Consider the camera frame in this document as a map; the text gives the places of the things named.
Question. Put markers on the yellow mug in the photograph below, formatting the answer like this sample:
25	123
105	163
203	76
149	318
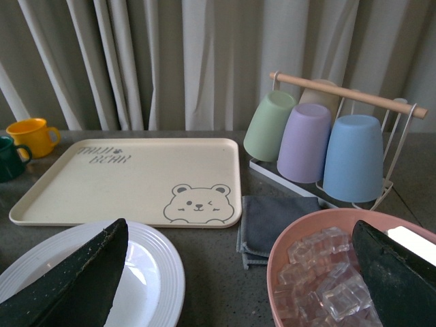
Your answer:
35	134

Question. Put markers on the grey folded cloth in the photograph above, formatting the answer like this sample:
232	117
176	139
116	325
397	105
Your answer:
263	220

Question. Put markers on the white cup rack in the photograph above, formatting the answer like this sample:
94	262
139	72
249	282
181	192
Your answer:
405	113

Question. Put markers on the blue plastic cup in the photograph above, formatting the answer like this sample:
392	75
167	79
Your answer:
354	160

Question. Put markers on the clear ice cube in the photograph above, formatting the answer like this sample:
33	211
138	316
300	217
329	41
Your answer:
340	302

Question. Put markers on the purple plastic cup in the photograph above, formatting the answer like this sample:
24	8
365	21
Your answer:
303	147

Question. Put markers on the dark green mug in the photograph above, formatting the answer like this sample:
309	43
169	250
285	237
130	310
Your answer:
12	164

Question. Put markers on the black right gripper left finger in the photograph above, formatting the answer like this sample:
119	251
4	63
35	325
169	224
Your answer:
79	291

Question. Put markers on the cream bear tray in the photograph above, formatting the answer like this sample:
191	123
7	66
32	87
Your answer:
161	182

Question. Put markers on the green plastic cup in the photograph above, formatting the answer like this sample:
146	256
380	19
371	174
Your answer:
264	135

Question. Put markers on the pink bowl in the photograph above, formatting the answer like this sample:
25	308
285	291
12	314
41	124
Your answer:
344	218

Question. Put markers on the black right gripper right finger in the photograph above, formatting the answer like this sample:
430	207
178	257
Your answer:
401	283

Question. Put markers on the white ribbed plate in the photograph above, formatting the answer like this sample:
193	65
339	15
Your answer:
152	287

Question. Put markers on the beige plastic cup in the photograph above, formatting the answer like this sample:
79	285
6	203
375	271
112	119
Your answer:
328	100

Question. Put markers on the grey curtain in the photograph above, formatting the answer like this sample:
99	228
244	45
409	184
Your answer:
203	65

